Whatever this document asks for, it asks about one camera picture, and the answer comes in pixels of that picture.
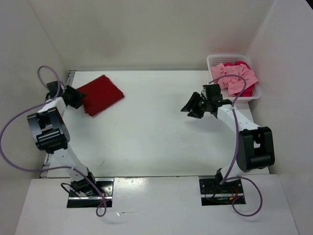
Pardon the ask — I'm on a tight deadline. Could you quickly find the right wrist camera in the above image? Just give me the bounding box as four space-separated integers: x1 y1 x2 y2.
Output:
203 84 223 101

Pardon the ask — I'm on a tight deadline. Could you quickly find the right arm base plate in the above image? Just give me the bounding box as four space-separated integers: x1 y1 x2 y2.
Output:
199 177 244 197

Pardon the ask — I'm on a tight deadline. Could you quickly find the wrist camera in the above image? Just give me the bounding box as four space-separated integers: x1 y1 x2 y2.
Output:
203 84 223 101
45 81 65 100

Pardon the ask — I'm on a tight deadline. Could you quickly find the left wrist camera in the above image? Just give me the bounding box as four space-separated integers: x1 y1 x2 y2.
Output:
45 81 65 100

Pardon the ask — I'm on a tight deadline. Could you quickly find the light pink t-shirt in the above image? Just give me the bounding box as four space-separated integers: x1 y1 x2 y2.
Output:
210 63 245 97

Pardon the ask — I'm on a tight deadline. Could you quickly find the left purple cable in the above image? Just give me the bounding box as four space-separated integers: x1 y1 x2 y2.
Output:
0 66 113 217

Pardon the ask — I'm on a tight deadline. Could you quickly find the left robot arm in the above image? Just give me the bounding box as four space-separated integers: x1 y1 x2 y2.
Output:
27 81 98 196

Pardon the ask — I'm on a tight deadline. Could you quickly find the hot pink t-shirt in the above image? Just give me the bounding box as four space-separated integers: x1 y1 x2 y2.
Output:
223 61 258 97

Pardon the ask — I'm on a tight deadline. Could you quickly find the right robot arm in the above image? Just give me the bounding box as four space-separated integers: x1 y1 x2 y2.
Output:
181 92 275 192

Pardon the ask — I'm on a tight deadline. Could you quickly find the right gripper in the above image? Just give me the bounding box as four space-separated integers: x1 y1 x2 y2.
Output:
180 92 211 118

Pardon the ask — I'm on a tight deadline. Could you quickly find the red t-shirt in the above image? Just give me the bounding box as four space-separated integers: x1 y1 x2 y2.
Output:
77 75 124 117

